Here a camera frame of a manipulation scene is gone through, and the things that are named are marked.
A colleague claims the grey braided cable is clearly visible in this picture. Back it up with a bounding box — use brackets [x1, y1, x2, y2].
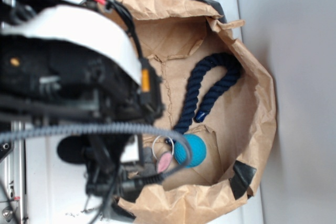
[0, 124, 194, 183]

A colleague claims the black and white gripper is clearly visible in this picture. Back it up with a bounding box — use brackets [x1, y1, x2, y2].
[0, 0, 165, 198]

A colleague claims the blue dimpled ball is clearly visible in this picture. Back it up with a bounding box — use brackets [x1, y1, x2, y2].
[174, 134, 207, 168]

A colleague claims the white plastic tray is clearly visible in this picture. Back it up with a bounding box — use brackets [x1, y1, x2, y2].
[23, 0, 265, 224]

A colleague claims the navy blue rope toy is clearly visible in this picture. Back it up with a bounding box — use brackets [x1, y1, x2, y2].
[173, 52, 242, 135]

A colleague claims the brown paper bag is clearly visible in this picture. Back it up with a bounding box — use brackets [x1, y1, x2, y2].
[119, 0, 277, 223]

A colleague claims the grey plush mouse toy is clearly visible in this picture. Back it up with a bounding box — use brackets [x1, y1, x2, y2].
[139, 135, 175, 177]

